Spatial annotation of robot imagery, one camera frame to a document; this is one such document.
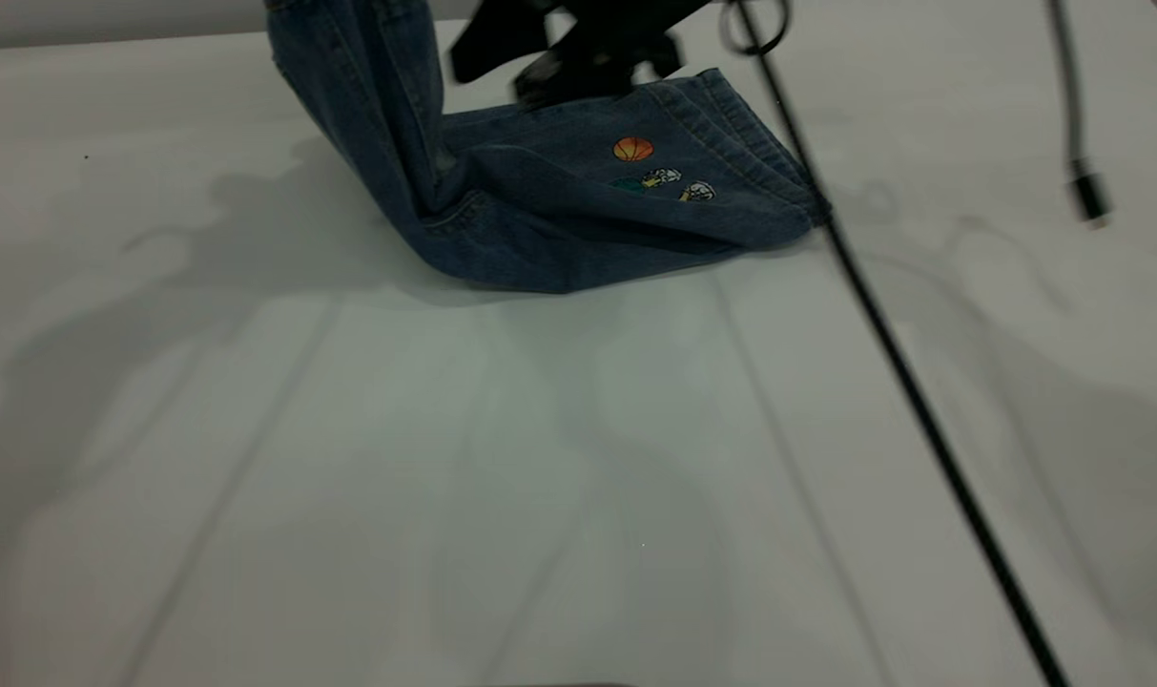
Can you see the blue denim children's pants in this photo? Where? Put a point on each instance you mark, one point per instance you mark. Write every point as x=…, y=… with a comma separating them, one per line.
x=540, y=219

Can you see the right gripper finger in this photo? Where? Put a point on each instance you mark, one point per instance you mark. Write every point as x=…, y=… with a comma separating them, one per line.
x=578, y=76
x=497, y=38

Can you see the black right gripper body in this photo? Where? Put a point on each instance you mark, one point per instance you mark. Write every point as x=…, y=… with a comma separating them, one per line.
x=626, y=24

